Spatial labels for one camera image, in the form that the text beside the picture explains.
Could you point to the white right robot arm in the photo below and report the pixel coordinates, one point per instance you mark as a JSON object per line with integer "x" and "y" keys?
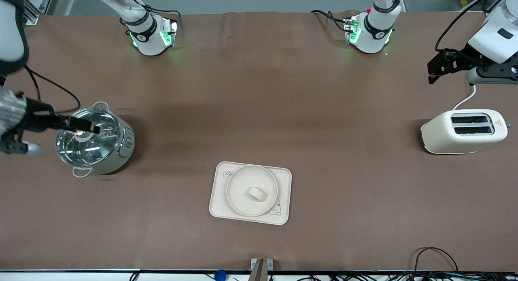
{"x": 10, "y": 30}

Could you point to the cream rabbit print tray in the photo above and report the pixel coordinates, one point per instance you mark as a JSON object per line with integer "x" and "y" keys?
{"x": 218, "y": 211}

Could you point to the metal table edge bracket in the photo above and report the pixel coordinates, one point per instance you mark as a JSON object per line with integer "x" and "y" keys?
{"x": 261, "y": 269}

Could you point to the brown table cover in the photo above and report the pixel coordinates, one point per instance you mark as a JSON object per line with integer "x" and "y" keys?
{"x": 323, "y": 90}

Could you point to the glass pot lid with knob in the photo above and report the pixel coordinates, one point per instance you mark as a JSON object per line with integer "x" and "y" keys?
{"x": 97, "y": 145}

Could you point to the small pale round bun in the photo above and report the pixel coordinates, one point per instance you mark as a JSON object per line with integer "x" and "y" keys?
{"x": 257, "y": 194}

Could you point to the steel electric cooking pot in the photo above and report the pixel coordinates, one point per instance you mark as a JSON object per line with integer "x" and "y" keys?
{"x": 121, "y": 156}

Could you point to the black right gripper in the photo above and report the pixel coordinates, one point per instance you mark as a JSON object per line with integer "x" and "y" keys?
{"x": 37, "y": 116}

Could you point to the small blue round object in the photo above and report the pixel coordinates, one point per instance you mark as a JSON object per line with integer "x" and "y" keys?
{"x": 219, "y": 275}

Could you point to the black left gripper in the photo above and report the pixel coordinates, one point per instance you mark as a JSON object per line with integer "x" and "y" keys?
{"x": 465, "y": 56}

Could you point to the cream two-slot toaster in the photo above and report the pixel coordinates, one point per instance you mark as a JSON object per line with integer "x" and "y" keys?
{"x": 453, "y": 141}

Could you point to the round cream plate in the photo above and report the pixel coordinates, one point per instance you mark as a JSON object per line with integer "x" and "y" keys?
{"x": 243, "y": 179}

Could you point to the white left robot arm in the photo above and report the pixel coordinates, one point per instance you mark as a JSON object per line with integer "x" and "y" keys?
{"x": 491, "y": 38}

